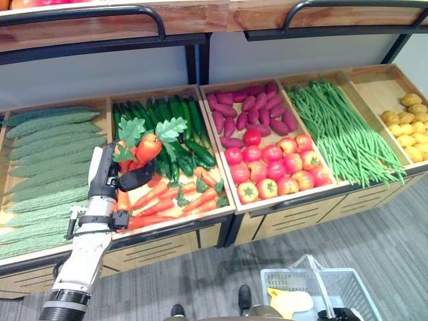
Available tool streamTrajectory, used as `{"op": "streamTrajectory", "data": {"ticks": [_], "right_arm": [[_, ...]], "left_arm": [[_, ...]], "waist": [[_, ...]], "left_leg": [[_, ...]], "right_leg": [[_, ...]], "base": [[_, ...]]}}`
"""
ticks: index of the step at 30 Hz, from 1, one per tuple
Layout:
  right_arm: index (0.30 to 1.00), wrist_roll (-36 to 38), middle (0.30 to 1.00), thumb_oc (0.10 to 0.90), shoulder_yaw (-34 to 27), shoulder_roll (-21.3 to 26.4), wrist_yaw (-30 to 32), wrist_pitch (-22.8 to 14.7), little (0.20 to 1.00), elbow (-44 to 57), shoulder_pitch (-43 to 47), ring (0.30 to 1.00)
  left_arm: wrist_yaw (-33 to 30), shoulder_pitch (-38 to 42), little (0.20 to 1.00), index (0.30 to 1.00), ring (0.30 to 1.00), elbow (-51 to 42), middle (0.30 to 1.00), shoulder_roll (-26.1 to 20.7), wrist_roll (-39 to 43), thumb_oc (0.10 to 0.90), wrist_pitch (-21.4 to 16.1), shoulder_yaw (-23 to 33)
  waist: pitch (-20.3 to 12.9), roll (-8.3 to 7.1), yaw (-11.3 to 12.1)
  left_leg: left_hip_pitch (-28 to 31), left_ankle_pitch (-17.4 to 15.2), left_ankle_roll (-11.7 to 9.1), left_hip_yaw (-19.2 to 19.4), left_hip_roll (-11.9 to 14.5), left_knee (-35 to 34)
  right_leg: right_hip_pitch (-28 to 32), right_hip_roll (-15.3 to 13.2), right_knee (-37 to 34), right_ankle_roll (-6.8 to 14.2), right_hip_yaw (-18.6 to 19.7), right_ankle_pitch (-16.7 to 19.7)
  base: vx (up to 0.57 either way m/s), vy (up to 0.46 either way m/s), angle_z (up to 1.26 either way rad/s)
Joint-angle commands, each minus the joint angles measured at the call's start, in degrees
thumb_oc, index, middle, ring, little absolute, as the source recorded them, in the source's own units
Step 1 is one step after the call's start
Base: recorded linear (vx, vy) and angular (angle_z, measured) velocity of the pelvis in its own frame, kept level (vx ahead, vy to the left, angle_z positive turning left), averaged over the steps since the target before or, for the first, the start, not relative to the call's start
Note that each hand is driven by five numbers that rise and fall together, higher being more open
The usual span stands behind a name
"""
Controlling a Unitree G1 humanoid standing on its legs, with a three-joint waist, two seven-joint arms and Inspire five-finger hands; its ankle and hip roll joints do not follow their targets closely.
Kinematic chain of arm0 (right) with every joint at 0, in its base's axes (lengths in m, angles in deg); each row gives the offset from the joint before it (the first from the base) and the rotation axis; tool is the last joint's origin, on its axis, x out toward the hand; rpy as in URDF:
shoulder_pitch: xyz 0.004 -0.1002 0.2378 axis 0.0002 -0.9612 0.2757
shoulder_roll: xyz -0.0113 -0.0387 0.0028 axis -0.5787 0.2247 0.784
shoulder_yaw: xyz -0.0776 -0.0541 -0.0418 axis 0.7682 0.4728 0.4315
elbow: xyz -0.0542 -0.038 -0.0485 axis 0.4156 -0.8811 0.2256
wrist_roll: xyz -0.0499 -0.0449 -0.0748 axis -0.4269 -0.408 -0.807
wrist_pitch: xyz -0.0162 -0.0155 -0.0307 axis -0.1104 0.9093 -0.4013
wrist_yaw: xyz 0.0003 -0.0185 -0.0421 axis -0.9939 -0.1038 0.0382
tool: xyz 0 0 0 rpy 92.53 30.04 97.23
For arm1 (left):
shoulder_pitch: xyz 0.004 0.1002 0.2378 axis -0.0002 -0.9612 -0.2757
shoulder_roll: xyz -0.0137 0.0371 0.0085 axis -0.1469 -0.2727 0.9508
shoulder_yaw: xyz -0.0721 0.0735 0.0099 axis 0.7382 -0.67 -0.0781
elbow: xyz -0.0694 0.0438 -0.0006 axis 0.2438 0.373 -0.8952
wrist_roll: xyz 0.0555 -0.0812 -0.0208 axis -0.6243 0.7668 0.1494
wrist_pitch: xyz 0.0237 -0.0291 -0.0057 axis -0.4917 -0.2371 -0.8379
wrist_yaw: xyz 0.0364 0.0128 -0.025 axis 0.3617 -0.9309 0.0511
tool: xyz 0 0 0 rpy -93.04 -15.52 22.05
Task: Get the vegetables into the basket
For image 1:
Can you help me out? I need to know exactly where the wooden shelf board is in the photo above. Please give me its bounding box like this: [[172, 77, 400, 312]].
[[226, 0, 428, 33], [0, 0, 231, 54]]

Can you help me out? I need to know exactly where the wooden cucumber carrot crate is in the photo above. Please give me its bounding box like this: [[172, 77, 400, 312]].
[[106, 84, 237, 242]]

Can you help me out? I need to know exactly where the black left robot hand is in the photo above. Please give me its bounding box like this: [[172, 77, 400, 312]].
[[87, 139, 156, 202]]

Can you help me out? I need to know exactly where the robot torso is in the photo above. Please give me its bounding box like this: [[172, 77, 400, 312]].
[[207, 303, 296, 321]]

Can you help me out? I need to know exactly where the wooden tomato sweet potato crate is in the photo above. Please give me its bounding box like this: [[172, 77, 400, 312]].
[[198, 78, 350, 215]]

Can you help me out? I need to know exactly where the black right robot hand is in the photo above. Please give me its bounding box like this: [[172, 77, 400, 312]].
[[316, 308, 362, 321]]

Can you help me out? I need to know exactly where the black slanted metal strut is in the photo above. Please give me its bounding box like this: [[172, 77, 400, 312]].
[[380, 32, 413, 65]]

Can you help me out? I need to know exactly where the pale grey plastic shopping basket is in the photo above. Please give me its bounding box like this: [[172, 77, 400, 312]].
[[259, 253, 384, 321]]

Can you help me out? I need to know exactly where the orange yellow tomato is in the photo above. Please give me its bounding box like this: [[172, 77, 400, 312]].
[[255, 178, 279, 201], [237, 181, 259, 205]]

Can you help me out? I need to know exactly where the green long beans pile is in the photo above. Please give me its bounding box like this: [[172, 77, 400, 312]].
[[284, 76, 407, 189]]

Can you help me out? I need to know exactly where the wooden bean crate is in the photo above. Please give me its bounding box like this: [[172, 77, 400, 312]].
[[276, 71, 414, 189]]

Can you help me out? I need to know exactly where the red tomato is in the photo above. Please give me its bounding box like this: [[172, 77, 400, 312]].
[[243, 128, 263, 147], [295, 133, 314, 152], [278, 136, 299, 155], [281, 152, 304, 175], [308, 165, 333, 188], [224, 146, 244, 166], [241, 144, 263, 164], [229, 162, 251, 185], [265, 160, 287, 182], [261, 143, 284, 164], [291, 170, 316, 192], [276, 175, 300, 197], [300, 149, 322, 171], [247, 160, 269, 183]]

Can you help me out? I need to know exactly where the cream pale vegetable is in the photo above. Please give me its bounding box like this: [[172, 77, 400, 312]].
[[276, 290, 315, 314]]

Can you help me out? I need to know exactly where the grey basket handle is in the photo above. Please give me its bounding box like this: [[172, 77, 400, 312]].
[[290, 253, 336, 318]]

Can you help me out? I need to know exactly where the wooden bitter gourd crate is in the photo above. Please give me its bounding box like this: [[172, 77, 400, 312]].
[[0, 98, 114, 268]]

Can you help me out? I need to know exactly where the wooden display stand base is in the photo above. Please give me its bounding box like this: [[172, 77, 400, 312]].
[[223, 166, 428, 249], [0, 213, 235, 300]]

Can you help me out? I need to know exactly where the yellow vegetable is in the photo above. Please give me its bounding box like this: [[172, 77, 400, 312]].
[[266, 286, 296, 319]]

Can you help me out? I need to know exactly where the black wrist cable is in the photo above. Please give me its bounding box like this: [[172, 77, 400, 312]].
[[64, 207, 116, 241]]

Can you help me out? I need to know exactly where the dark right robot foot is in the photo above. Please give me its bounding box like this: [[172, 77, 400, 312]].
[[237, 284, 253, 317]]

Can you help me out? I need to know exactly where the red produce on shelf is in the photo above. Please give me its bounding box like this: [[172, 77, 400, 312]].
[[9, 0, 92, 10]]

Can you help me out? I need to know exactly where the orange carrot with green leaves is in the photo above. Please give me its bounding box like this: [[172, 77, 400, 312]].
[[133, 116, 188, 170], [112, 116, 147, 175]]

